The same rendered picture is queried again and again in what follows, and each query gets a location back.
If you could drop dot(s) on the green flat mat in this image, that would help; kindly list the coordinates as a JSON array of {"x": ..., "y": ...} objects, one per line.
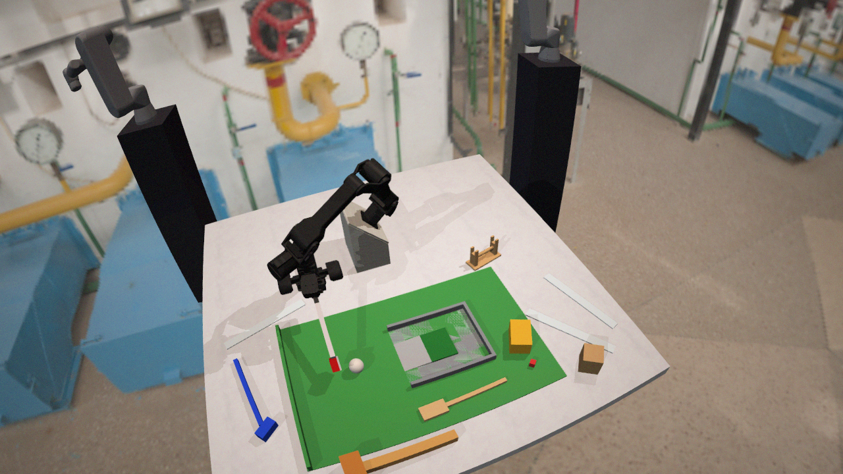
[{"x": 342, "y": 412}]

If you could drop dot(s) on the tan cube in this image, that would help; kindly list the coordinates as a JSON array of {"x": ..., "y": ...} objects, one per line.
[{"x": 591, "y": 358}]

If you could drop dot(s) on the blue golf putter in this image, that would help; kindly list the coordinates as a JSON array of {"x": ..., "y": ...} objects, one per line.
[{"x": 267, "y": 427}]

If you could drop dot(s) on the white ball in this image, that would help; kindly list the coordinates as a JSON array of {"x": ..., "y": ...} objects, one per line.
[{"x": 356, "y": 365}]

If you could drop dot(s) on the white flat bar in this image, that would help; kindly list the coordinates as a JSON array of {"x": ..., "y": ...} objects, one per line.
[
  {"x": 262, "y": 325},
  {"x": 570, "y": 330},
  {"x": 580, "y": 300}
]

